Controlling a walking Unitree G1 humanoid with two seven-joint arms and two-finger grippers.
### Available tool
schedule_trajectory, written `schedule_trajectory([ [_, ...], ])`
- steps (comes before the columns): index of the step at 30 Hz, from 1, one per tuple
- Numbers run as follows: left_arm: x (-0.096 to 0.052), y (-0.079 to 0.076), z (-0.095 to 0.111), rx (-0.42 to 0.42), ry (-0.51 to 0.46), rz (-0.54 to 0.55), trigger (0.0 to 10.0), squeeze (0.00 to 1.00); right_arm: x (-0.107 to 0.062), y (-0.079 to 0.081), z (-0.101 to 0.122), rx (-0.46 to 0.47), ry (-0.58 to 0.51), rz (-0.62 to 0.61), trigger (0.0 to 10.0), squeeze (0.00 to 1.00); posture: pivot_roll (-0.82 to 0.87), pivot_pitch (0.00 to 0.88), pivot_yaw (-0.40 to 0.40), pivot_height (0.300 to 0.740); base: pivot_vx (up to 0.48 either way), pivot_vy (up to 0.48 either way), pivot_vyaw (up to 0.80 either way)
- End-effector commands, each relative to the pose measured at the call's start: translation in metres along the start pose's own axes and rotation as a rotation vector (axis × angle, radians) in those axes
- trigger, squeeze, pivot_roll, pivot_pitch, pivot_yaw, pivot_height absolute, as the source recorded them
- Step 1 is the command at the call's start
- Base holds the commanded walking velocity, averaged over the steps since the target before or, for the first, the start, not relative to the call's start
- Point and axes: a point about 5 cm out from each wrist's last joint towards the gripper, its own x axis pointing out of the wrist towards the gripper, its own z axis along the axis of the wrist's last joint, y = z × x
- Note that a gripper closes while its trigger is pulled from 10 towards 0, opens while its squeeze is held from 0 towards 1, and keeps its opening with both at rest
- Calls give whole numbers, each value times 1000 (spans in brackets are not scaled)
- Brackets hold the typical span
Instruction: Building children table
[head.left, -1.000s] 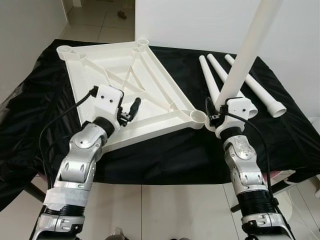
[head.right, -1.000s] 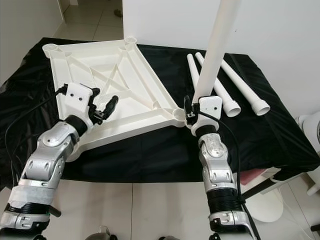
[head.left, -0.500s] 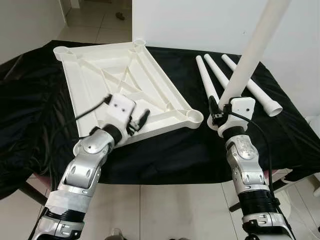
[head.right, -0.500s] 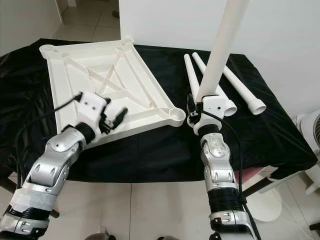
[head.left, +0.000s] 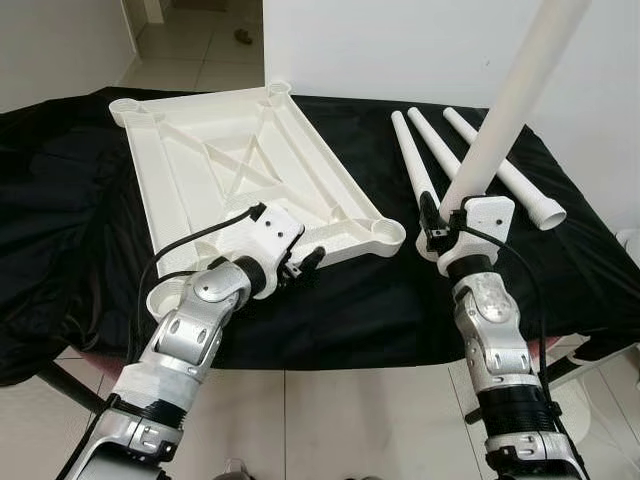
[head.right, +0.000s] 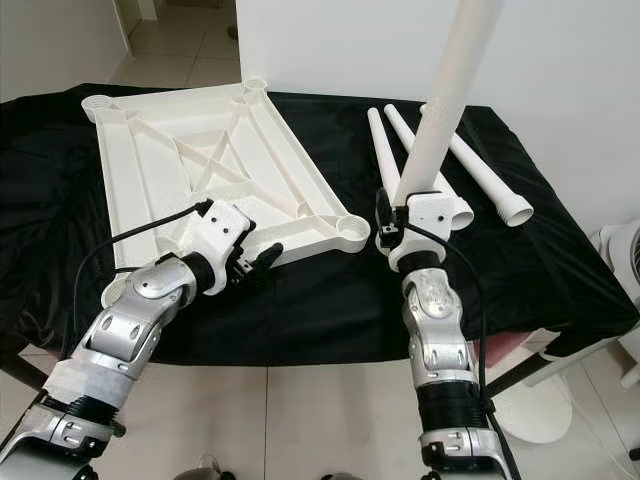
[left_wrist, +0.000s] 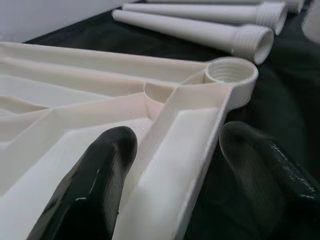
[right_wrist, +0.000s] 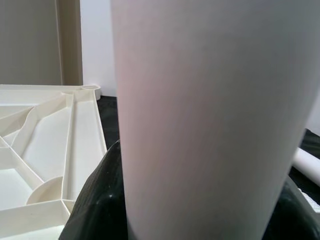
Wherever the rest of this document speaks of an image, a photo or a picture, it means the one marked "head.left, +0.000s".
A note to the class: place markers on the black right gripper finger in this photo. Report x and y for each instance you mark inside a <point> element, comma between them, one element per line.
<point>430,220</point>

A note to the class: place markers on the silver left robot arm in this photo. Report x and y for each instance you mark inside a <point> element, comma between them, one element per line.
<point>190,330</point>

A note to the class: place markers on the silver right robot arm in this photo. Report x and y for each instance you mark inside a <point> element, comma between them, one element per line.
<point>495,330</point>

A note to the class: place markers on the black table cloth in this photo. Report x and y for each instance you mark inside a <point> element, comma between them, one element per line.
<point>350,320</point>

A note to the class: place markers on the small dark floor object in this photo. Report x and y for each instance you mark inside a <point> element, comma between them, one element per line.
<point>244,37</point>

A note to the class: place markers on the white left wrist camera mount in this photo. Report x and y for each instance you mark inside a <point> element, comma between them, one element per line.
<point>265,235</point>

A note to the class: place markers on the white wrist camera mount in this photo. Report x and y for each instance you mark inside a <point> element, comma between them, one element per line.
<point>485,215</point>
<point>265,235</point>

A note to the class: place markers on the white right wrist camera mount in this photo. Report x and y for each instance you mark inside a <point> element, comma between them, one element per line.
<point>485,215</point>

